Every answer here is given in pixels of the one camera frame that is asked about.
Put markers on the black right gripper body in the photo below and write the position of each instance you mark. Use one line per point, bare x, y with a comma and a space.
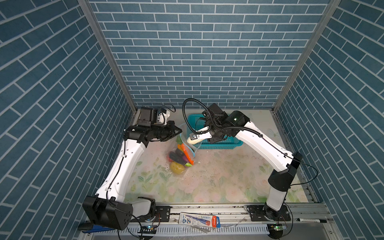
215, 133

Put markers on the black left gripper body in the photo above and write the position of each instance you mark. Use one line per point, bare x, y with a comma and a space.
161, 131

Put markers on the orange toy carrot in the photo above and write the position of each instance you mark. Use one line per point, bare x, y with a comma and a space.
186, 153

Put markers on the white toy radish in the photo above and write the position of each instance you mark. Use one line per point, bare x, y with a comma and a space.
197, 138

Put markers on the black toy eggplant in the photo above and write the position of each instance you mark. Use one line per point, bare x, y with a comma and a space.
182, 160

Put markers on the clear zip top bag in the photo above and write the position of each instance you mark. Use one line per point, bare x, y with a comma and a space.
181, 155

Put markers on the yellow toy potato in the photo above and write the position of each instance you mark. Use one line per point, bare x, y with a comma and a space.
177, 168

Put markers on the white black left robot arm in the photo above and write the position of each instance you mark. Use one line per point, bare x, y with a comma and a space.
107, 207

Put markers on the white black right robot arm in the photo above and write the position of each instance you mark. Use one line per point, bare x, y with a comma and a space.
284, 162

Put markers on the teal plastic basket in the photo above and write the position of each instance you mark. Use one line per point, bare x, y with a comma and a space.
197, 122

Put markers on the blue box cutter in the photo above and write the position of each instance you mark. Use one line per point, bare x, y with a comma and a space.
88, 227

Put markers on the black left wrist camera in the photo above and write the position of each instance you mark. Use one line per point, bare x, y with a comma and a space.
151, 116

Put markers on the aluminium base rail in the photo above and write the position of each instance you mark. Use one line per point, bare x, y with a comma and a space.
238, 222

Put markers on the black marker on rail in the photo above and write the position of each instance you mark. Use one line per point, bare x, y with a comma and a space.
304, 220

